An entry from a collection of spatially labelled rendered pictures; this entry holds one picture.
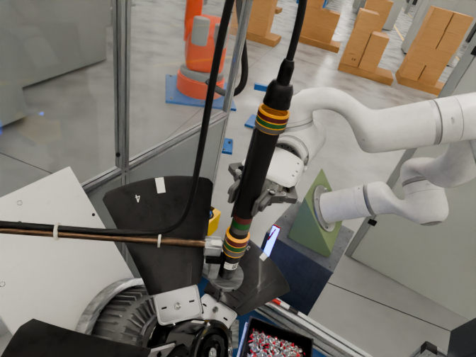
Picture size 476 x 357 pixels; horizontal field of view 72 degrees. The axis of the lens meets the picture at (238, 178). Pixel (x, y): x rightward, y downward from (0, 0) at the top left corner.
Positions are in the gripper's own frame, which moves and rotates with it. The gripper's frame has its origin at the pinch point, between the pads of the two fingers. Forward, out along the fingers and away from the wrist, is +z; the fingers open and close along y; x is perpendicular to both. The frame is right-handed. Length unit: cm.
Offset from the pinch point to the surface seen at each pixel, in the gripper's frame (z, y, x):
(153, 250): 4.7, 14.4, -19.8
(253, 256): -21.1, 0.5, -35.1
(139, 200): 1.5, 21.4, -12.7
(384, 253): -179, -60, -133
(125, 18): -44, 70, 6
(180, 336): 11.4, 1.4, -28.4
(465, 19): -823, -69, 3
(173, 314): 8.3, 5.3, -28.7
